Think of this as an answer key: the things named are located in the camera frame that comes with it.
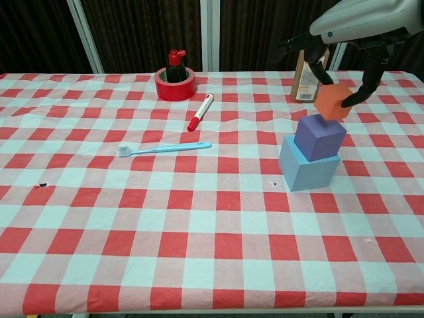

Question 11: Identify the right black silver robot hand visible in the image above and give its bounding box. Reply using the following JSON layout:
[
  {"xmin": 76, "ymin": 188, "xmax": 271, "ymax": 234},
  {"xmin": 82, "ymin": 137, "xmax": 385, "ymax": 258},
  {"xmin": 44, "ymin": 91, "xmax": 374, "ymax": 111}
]
[{"xmin": 270, "ymin": 0, "xmax": 424, "ymax": 109}]

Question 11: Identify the orange foam cube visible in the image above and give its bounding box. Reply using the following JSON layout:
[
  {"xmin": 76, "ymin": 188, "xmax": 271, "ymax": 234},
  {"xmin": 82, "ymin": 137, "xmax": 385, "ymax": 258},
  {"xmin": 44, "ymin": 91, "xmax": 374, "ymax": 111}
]
[{"xmin": 313, "ymin": 82, "xmax": 354, "ymax": 121}]

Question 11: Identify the purple foam cube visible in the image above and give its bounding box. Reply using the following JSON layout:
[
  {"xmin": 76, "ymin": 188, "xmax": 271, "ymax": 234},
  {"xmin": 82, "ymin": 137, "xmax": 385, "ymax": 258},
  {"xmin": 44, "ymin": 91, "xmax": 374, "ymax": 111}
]
[{"xmin": 293, "ymin": 114, "xmax": 348, "ymax": 162}]

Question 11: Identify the brown bottle white cap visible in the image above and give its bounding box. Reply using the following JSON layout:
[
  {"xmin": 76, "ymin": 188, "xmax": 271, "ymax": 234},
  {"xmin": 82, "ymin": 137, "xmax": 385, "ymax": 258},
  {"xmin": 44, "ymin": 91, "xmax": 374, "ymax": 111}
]
[{"xmin": 290, "ymin": 48, "xmax": 331, "ymax": 103}]

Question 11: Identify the blue foam cube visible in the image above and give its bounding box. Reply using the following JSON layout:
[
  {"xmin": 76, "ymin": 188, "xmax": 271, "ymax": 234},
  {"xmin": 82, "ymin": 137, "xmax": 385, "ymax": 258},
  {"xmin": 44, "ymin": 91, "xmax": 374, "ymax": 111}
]
[{"xmin": 278, "ymin": 134, "xmax": 342, "ymax": 193}]

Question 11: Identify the red white marker pen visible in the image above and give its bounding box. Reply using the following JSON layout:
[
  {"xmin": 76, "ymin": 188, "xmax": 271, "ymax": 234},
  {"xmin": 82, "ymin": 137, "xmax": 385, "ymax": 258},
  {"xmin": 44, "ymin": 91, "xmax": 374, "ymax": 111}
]
[{"xmin": 187, "ymin": 93, "xmax": 215, "ymax": 133}]

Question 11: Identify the black bottle red cap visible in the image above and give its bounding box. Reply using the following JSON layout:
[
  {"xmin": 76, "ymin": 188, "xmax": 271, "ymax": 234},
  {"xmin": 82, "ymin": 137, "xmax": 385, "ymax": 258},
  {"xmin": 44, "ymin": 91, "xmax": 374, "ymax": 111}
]
[{"xmin": 165, "ymin": 49, "xmax": 187, "ymax": 83}]

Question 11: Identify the red tape roll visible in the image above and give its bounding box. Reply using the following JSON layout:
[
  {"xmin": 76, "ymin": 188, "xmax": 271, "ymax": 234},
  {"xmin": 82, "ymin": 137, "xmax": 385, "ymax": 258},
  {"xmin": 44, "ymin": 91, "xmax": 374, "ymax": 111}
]
[{"xmin": 154, "ymin": 67, "xmax": 197, "ymax": 101}]

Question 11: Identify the light blue toothbrush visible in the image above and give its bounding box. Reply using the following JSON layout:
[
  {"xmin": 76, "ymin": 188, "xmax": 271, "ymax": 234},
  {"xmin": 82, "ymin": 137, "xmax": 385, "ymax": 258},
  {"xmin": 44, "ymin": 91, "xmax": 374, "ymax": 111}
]
[{"xmin": 118, "ymin": 141, "xmax": 213, "ymax": 158}]

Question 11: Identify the red white checkered tablecloth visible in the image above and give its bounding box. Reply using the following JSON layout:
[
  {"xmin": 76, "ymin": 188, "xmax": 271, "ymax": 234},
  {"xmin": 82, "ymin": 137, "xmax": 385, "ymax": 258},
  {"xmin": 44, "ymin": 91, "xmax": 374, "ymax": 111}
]
[{"xmin": 0, "ymin": 70, "xmax": 424, "ymax": 314}]

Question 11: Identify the dark partition panel white frame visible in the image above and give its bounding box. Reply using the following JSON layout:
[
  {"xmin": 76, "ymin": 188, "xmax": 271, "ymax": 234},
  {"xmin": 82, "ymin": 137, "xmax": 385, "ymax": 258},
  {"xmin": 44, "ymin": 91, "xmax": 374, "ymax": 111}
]
[
  {"xmin": 331, "ymin": 31, "xmax": 424, "ymax": 72},
  {"xmin": 0, "ymin": 0, "xmax": 104, "ymax": 76},
  {"xmin": 200, "ymin": 0, "xmax": 347, "ymax": 72},
  {"xmin": 66, "ymin": 0, "xmax": 213, "ymax": 74}
]

